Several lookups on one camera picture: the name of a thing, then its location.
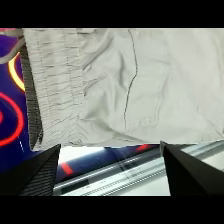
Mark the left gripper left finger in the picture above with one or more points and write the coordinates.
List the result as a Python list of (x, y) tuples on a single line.
[(33, 176)]

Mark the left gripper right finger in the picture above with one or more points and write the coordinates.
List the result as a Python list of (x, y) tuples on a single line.
[(190, 173)]

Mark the light grey pants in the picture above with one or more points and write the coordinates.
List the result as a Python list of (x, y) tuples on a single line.
[(133, 83)]

